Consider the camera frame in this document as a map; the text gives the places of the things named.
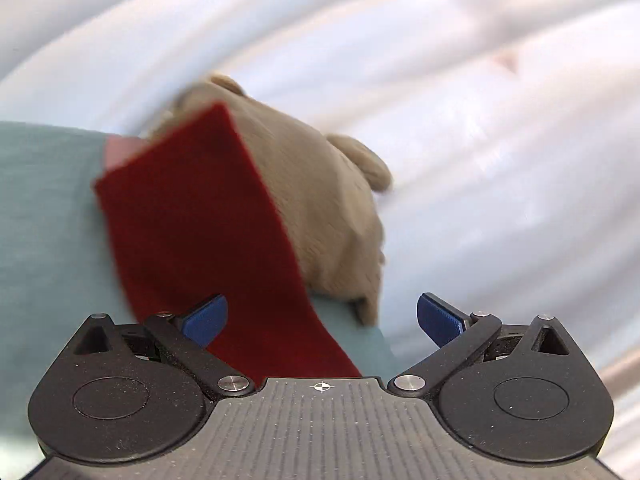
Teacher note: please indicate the white curtain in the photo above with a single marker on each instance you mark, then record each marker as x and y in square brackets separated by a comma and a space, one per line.
[400, 60]

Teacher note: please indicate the teal bed sheet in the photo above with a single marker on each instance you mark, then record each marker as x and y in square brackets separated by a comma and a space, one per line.
[40, 235]

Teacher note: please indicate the red knit garment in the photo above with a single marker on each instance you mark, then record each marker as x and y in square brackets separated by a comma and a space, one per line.
[200, 230]

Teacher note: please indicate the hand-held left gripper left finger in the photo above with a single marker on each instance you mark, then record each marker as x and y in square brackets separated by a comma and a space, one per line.
[206, 319]

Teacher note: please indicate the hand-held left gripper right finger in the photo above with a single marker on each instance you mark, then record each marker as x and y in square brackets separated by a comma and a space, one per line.
[440, 317]

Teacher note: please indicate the beige plush bear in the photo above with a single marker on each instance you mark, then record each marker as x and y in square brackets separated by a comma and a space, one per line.
[320, 200]

